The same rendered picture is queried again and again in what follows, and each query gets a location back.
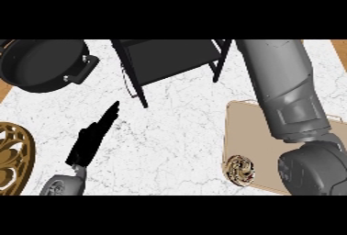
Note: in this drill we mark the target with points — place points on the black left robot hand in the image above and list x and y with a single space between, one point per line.
90 140

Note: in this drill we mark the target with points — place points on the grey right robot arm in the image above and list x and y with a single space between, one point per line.
288 91

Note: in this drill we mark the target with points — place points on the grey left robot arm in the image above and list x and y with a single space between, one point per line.
62 185

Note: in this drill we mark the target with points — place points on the black tiered shelf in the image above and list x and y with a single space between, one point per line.
171 59

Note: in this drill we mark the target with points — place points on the yellow patterned lemon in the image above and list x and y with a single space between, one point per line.
239 170

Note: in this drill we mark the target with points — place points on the beige flat tray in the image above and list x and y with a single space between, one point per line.
252 137

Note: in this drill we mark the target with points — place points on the gold ornate round trivet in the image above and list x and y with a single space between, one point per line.
19 159

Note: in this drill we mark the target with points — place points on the brown wooden board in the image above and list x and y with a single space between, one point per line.
341 52
3 91

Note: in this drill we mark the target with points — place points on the black round pan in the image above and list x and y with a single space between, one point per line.
40 64

